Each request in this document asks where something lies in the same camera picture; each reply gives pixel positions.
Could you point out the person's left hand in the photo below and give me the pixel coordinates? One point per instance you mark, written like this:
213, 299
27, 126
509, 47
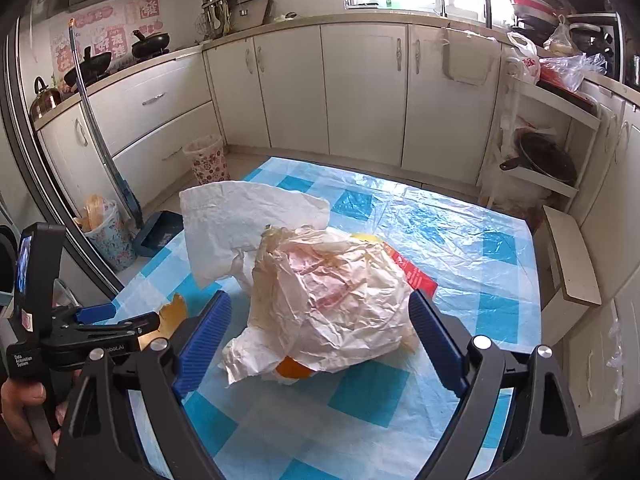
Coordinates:
17, 395

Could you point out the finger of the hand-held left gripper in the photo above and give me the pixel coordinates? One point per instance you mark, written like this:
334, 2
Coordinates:
120, 329
95, 314

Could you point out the dish rack with dishes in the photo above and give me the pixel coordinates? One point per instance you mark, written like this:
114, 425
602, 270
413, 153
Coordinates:
535, 5

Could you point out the white bag with red print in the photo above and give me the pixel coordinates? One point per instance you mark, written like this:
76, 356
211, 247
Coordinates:
527, 62

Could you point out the floral waste basket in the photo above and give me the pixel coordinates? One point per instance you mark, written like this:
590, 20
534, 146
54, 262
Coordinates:
207, 162

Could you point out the clear plastic bag with red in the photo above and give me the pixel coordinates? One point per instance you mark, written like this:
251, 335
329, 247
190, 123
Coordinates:
570, 70

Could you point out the cream drawer unit under stove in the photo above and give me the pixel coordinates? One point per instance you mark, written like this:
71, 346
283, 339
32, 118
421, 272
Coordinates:
150, 120

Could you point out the grey door frame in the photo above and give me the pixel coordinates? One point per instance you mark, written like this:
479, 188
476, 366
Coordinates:
45, 175

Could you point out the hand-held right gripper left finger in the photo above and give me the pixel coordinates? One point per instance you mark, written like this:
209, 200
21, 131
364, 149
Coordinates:
202, 345

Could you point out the white hanging door bin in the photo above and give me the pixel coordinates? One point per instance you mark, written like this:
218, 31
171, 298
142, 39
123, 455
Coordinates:
470, 57

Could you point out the cream cabinet with drawers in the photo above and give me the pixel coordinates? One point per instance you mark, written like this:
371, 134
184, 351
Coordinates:
620, 260

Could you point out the small wooden stool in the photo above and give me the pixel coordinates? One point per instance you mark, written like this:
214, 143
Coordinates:
572, 255

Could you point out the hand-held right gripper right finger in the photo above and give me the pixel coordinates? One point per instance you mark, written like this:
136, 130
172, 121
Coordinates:
436, 345

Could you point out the metal kettle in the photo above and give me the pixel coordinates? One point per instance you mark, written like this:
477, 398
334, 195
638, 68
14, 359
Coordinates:
44, 102

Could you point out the black pan with glass lid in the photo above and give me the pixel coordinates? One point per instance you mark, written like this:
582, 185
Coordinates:
547, 157

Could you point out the cream sink cabinet row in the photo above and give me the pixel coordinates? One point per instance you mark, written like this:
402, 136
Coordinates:
360, 90

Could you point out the blue checked plastic tablecloth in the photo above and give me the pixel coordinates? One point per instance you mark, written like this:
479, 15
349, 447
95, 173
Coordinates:
450, 240

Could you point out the red patterned wall sticker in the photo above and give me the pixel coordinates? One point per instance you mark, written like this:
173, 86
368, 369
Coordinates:
105, 25

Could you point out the yellowish plastic bag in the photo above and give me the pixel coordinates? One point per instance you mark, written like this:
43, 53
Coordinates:
562, 40

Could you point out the cream paper wrapper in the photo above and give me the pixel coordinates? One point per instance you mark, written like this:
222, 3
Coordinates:
325, 305

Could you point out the red foil packet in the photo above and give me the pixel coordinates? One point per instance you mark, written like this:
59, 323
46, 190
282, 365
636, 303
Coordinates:
415, 272

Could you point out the orange peel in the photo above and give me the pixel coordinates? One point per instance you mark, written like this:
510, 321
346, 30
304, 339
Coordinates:
292, 368

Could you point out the blue dustpan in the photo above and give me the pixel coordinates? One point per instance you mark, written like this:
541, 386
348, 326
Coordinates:
159, 232

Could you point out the floral bin with bags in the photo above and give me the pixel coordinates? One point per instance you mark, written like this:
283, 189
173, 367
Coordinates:
107, 245

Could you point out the white paper napkin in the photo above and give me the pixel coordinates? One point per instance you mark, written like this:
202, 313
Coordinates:
235, 225

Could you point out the black wok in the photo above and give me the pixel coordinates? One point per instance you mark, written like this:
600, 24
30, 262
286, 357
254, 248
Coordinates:
90, 67
150, 45

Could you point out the brown cardboard scrap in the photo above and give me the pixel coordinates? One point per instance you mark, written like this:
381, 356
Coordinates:
172, 316

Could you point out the white corner shelf rack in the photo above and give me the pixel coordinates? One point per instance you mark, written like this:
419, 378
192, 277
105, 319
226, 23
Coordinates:
575, 110

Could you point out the wall rack with utensils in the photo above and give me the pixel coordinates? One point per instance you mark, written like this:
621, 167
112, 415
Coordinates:
225, 5

